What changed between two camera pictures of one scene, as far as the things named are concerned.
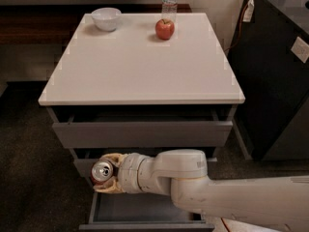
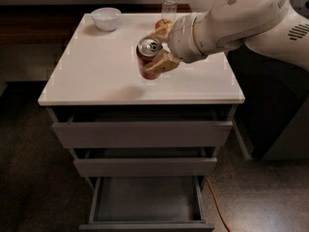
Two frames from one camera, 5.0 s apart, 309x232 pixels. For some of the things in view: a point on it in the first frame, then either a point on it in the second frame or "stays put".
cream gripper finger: x=114 y=158 to x=162 y=32
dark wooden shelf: x=57 y=23 stays put
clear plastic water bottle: x=169 y=4 stays put
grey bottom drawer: x=126 y=212 stays put
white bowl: x=106 y=18 stays put
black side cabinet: x=272 y=79 stays put
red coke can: x=101 y=171 to x=146 y=50
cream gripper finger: x=113 y=187 to x=164 y=62
